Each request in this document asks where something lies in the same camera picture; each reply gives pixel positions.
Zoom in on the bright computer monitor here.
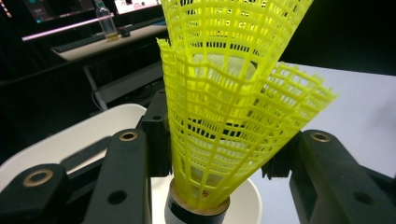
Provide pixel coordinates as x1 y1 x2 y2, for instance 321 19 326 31
114 0 163 15

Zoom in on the white table cover board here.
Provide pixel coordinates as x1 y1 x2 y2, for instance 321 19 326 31
248 63 396 224

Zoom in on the clear plastic bottle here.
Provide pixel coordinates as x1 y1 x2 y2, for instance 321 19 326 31
93 0 120 42

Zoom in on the dark computer monitor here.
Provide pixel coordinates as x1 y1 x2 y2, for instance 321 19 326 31
22 0 96 24

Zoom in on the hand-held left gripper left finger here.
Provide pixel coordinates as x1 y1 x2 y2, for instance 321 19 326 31
136 90 174 178

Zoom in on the pink light bar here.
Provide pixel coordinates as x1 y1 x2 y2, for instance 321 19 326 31
21 12 116 42

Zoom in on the yellow plastic shuttlecock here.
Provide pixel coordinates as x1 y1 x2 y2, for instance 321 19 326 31
157 38 339 224
160 0 314 188

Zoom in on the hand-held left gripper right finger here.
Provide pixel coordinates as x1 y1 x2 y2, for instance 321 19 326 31
261 130 304 181

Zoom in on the black keyboard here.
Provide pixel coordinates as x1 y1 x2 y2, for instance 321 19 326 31
52 32 106 53

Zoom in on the grey metal frame desk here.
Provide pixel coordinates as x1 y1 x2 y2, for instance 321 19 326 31
50 22 169 111

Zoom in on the white plastic storage bin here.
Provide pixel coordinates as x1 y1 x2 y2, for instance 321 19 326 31
0 104 262 224

